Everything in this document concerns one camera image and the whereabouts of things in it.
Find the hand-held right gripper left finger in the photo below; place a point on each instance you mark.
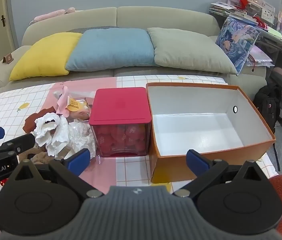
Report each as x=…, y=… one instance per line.
x=78, y=160

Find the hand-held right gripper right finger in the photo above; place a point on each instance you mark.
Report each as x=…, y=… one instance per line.
x=197, y=163

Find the brown cloth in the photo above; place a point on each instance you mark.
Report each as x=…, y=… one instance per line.
x=31, y=122

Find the brown fuzzy plush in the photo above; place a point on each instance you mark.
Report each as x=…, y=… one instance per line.
x=41, y=157

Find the clear plastic bag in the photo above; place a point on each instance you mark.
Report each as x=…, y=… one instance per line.
x=81, y=135

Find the orange cardboard box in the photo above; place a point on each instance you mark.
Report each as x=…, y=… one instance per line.
x=171, y=167

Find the white cloth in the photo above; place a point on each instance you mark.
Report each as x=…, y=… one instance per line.
x=51, y=130

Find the pink packet with yellow label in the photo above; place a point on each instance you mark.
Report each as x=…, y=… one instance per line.
x=76, y=104

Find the white checked tablecloth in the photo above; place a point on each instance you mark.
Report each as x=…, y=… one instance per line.
x=6, y=105

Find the red lidded storage box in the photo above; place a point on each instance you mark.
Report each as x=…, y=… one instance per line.
x=121, y=105

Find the small brown stand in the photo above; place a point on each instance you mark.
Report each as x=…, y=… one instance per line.
x=7, y=58

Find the yellow pillow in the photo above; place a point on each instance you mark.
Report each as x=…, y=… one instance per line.
x=43, y=55

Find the black backpack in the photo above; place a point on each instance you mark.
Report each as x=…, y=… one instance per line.
x=268, y=105

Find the sage beige pillow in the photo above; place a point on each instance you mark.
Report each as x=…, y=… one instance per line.
x=188, y=50

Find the pink folder stack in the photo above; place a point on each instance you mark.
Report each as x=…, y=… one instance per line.
x=260, y=57

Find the blue printed pillow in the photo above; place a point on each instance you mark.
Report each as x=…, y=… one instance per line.
x=235, y=40

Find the pink plush toy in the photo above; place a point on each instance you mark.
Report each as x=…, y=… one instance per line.
x=53, y=13

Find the grey striped cushion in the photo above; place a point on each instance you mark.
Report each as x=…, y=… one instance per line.
x=93, y=28

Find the grey desk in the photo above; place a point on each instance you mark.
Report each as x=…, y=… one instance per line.
x=275, y=38

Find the beige sofa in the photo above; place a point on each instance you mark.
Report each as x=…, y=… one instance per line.
x=131, y=17

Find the red ornament on desk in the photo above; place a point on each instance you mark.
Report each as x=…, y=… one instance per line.
x=260, y=22

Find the stack of books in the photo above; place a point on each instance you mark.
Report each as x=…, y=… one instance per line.
x=221, y=8

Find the white desk organizer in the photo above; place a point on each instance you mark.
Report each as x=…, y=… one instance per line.
x=263, y=8

